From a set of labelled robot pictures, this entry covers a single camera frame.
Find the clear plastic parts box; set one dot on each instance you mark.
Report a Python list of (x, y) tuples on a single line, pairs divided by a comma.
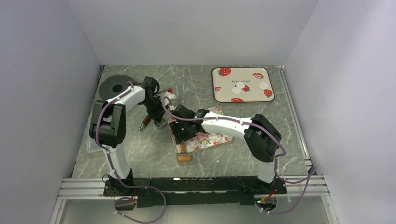
[(91, 145)]

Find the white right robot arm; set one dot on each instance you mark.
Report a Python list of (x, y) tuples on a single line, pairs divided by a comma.
[(261, 137)]

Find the strawberry print tray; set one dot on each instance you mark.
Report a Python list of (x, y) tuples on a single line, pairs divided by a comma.
[(225, 78)]

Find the round white wrapper right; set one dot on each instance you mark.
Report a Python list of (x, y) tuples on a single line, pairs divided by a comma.
[(264, 85)]

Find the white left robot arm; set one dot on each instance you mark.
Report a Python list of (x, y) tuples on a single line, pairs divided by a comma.
[(108, 125)]

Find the black filament spool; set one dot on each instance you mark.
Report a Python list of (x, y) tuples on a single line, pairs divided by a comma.
[(113, 86)]

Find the aluminium frame rail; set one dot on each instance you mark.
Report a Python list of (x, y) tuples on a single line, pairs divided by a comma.
[(75, 189)]

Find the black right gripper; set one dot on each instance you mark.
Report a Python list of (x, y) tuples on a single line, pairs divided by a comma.
[(179, 137)]

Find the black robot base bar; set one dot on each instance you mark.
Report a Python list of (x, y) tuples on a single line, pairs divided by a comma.
[(243, 190)]

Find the wooden rolling pin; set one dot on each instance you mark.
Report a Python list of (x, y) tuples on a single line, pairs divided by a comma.
[(182, 155)]

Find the floral print tray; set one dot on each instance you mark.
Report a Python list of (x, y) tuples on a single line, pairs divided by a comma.
[(201, 140)]

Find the round white wrapper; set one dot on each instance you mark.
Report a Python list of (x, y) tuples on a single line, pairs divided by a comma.
[(236, 90), (264, 85), (240, 85)]

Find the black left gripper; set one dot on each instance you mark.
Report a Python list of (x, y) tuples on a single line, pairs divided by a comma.
[(158, 115)]

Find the round white wrapper middle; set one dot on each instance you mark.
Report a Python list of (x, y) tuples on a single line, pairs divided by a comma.
[(240, 85)]

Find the round white wrapper left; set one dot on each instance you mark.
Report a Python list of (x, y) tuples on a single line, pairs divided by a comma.
[(236, 90)]

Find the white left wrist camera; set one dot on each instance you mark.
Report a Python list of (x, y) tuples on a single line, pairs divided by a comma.
[(168, 97)]

